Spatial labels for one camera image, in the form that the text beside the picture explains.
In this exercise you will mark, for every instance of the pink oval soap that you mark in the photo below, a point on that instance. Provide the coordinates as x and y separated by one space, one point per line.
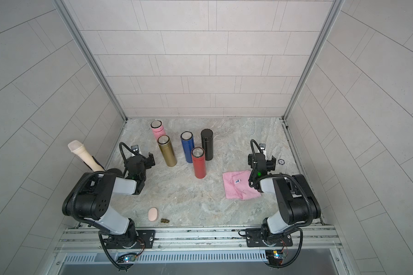
153 214

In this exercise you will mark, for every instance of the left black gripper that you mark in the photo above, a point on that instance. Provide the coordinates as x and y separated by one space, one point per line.
147 161

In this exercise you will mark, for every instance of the pink cloth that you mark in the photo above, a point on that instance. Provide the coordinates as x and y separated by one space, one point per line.
236 185

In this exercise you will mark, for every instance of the left circuit board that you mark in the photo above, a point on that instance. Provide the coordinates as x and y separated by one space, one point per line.
128 258

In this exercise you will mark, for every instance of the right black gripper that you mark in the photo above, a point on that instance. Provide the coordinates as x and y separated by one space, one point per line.
252 160

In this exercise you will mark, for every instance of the aluminium front rail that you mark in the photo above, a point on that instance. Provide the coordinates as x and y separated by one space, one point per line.
168 239

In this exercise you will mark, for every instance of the beige microphone-shaped holder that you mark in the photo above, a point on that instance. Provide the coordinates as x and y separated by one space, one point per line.
78 148

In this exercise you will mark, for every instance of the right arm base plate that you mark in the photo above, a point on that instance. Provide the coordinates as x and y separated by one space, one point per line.
257 238

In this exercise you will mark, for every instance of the blue thermos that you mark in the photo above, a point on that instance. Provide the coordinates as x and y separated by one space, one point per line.
188 144

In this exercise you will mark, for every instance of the red thermos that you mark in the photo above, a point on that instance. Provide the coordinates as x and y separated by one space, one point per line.
198 159

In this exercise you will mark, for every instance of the circuit board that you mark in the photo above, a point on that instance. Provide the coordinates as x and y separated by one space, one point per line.
275 257
128 258

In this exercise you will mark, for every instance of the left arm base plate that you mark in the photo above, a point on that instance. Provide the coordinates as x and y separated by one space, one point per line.
131 240

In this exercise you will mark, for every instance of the pink thermos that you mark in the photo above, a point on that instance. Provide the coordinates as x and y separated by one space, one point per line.
157 128

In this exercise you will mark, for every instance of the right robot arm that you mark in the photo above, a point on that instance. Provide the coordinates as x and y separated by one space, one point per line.
297 205

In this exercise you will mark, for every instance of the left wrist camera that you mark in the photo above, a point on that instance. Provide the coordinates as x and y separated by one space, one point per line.
135 150

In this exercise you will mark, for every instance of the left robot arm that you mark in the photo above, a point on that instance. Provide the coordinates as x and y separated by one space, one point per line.
89 202

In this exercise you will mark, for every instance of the gold thermos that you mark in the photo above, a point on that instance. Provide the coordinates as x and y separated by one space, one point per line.
165 145

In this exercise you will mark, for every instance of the black thermos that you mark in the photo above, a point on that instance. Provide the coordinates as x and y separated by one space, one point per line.
207 143

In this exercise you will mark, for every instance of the right circuit board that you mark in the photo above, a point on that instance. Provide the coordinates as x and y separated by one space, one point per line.
275 257

